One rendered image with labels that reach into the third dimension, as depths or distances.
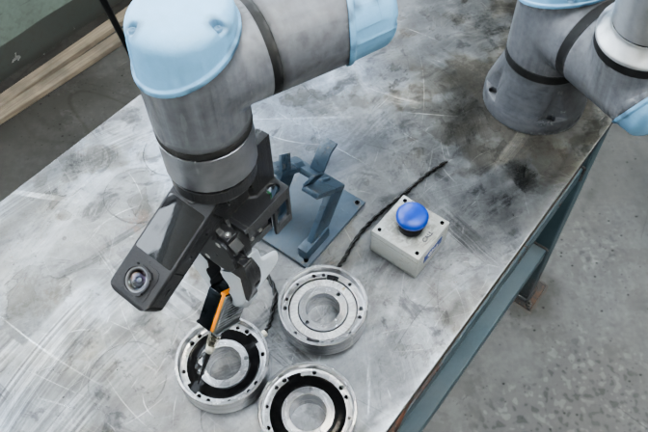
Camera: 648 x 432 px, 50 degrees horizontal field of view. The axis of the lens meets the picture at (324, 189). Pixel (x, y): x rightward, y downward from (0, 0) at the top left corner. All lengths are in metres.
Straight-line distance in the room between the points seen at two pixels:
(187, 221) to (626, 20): 0.52
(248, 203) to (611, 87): 0.47
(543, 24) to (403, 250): 0.34
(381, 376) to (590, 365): 1.03
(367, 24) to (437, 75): 0.62
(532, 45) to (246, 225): 0.52
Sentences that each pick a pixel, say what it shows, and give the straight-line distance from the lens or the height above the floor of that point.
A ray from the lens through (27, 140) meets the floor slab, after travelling 2.28.
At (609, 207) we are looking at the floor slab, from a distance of 2.06.
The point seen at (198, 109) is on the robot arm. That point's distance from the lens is 0.47.
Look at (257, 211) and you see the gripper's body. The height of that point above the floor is 1.07.
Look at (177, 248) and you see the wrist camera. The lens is 0.58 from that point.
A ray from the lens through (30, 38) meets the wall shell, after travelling 2.49.
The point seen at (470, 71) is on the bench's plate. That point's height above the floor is 0.80.
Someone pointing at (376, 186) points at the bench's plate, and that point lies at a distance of 0.96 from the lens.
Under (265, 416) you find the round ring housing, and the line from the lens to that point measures 0.78.
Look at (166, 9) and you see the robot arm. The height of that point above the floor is 1.29.
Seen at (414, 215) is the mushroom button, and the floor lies 0.87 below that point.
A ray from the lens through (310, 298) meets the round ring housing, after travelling 0.84.
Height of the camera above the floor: 1.57
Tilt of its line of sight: 53 degrees down
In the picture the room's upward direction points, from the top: 2 degrees counter-clockwise
